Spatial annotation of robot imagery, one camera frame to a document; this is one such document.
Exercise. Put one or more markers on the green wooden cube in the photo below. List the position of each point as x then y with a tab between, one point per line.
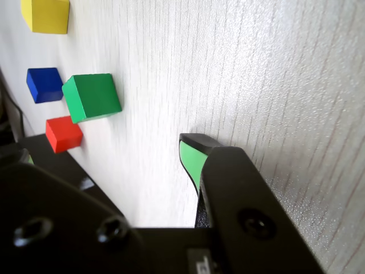
91	97

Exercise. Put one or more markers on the blue wooden cube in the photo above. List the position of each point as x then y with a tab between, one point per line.
42	82

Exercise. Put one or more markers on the red wooden cube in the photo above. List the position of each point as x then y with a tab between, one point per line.
62	134

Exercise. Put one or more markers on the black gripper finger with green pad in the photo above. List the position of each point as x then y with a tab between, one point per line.
57	234
242	199

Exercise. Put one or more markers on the yellow wooden cube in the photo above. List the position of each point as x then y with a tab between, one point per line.
48	14

